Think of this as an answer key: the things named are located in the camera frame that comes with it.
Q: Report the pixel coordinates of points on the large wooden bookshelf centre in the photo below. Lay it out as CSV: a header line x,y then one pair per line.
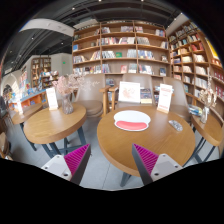
x,y
119,47

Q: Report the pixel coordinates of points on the wooden bookshelf right wall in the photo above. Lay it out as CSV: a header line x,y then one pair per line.
x,y
195,62

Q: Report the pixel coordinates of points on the white and red mouse pad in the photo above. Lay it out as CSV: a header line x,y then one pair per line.
x,y
131,120

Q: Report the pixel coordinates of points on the white red sign card right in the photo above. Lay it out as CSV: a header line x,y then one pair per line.
x,y
165,95

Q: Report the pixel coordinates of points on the beige armchair centre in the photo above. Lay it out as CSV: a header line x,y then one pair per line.
x,y
146,91

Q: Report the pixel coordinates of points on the wooden table far right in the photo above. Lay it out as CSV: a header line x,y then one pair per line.
x,y
212,132

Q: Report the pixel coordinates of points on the beige armchair left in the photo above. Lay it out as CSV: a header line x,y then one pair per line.
x,y
93,95

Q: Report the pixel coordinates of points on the wooden table far left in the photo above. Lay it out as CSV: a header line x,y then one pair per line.
x,y
27,113

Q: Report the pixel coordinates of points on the beige armchair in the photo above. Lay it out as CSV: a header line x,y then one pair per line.
x,y
179,103
93,95
146,91

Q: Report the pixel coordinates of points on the beige armchair right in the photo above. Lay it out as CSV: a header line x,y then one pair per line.
x,y
179,103

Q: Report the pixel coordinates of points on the glass vase with pink flowers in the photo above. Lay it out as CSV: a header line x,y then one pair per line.
x,y
65,86

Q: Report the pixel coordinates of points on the distant wooden bookshelf left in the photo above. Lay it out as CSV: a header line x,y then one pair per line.
x,y
42,75

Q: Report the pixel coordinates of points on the round wooden table front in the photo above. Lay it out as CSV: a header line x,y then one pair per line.
x,y
160,137

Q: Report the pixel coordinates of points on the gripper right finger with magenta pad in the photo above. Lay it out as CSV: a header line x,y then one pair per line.
x,y
152,166

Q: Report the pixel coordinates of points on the white sign card left table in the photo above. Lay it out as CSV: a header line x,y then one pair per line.
x,y
52,99

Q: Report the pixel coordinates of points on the glass vase with dried flowers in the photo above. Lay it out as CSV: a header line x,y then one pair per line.
x,y
208,97

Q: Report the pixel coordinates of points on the round wooden table left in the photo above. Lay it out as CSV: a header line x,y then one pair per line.
x,y
50,129

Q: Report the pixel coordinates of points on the grey computer mouse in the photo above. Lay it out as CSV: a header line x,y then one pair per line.
x,y
176,125

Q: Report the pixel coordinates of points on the round wooden table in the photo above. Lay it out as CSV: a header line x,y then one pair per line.
x,y
160,137
50,129

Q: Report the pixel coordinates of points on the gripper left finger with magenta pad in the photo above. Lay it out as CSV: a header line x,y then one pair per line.
x,y
70,167

